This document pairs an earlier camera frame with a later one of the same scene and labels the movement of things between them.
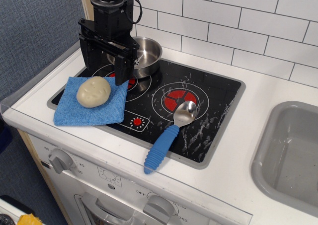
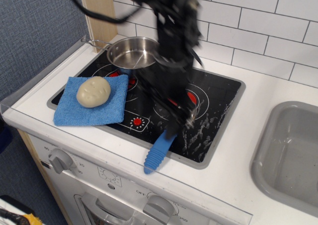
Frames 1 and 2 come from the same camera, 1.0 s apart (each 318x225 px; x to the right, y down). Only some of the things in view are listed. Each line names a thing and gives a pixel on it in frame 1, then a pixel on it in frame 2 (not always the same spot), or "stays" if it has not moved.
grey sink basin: x=284 y=161 stays
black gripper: x=112 y=28 -> x=170 y=84
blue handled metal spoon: x=183 y=113 stays
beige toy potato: x=93 y=92 stays
